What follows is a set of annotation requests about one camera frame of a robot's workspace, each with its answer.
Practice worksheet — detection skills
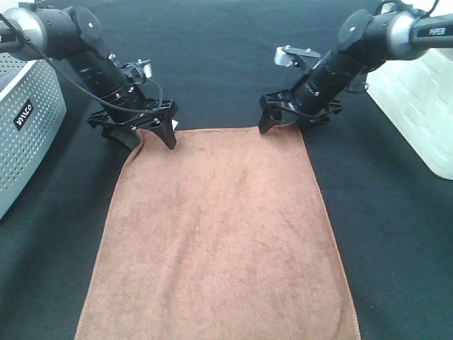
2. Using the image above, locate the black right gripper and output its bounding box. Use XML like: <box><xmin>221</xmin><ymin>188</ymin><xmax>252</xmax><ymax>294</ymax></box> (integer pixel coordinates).
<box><xmin>258</xmin><ymin>89</ymin><xmax>343</xmax><ymax>134</ymax></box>

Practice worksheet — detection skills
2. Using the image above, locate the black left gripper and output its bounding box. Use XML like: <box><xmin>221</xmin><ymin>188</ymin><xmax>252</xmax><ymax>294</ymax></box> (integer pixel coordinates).
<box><xmin>88</xmin><ymin>99</ymin><xmax>177</xmax><ymax>150</ymax></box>

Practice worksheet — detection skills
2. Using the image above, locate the brown microfibre towel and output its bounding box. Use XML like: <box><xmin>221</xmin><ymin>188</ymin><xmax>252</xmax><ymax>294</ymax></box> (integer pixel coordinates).
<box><xmin>76</xmin><ymin>125</ymin><xmax>360</xmax><ymax>339</ymax></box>

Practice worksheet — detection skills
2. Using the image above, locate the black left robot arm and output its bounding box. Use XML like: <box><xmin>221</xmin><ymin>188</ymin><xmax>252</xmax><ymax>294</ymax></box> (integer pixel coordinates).
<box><xmin>1</xmin><ymin>1</ymin><xmax>178</xmax><ymax>149</ymax></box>

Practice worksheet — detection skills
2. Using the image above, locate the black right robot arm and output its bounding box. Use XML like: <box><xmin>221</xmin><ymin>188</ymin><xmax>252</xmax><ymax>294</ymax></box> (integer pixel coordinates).
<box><xmin>258</xmin><ymin>5</ymin><xmax>452</xmax><ymax>134</ymax></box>

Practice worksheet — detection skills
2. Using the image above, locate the grey perforated laundry basket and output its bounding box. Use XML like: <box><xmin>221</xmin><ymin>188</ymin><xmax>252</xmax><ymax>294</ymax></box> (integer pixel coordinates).
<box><xmin>1</xmin><ymin>53</ymin><xmax>67</xmax><ymax>216</ymax></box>

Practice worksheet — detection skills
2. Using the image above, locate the white plastic storage bin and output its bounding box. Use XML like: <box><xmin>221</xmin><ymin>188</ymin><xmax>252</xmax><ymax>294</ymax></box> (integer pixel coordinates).
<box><xmin>367</xmin><ymin>49</ymin><xmax>452</xmax><ymax>180</ymax></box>

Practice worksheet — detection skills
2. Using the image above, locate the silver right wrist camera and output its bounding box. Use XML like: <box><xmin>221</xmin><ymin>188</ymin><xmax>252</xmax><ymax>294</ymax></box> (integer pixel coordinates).
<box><xmin>273</xmin><ymin>45</ymin><xmax>321</xmax><ymax>68</ymax></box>

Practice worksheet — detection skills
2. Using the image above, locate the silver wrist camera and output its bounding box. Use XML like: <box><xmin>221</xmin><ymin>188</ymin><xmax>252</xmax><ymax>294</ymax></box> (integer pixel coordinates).
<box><xmin>137</xmin><ymin>59</ymin><xmax>152</xmax><ymax>79</ymax></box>
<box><xmin>273</xmin><ymin>45</ymin><xmax>321</xmax><ymax>68</ymax></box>

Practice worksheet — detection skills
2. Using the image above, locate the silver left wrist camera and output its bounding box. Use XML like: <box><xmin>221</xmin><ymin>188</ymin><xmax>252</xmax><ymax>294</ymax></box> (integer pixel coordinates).
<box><xmin>137</xmin><ymin>59</ymin><xmax>152</xmax><ymax>79</ymax></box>

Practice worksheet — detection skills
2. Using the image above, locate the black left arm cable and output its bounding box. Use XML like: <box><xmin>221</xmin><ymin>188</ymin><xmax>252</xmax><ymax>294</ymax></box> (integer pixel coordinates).
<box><xmin>0</xmin><ymin>12</ymin><xmax>164</xmax><ymax>115</ymax></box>

